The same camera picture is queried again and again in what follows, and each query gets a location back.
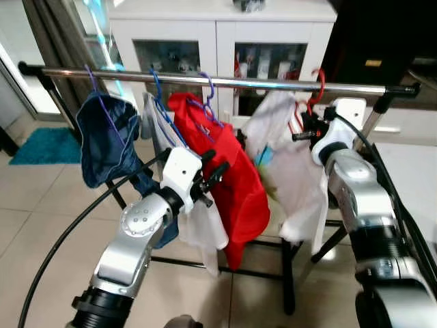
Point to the red plastic hanger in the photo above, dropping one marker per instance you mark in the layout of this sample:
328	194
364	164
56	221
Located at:
321	82

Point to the white t-shirt blue label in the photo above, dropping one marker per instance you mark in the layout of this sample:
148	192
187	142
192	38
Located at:
300	184

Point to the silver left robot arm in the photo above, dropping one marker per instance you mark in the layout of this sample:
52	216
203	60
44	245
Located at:
130	253

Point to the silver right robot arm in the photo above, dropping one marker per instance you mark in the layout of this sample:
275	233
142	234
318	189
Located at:
358	188

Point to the red shirt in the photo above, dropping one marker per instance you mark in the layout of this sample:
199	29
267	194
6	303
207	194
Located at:
239	191

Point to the white shirt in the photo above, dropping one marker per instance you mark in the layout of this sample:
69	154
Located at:
205	232

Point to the navy blue shirt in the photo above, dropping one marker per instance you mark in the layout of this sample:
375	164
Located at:
106	137

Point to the black speaker box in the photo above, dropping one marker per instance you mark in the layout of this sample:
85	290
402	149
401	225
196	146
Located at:
369	34

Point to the grey robot leg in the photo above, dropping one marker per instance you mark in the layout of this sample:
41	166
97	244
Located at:
181	322

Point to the teal rug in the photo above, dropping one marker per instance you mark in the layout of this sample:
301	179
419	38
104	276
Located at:
41	147

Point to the grey curtain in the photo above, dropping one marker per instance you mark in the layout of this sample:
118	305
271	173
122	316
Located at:
61	34

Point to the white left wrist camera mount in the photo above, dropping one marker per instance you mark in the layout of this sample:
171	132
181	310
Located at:
179	171

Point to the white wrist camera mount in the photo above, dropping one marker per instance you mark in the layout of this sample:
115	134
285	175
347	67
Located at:
345	116
179	171

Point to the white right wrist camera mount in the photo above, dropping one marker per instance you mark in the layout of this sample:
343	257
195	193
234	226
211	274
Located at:
345	116

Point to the clothes rack metal rail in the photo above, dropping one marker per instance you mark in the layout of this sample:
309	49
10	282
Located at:
273	83

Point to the glass door white frame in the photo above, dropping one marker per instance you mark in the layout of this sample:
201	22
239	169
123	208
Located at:
13	41

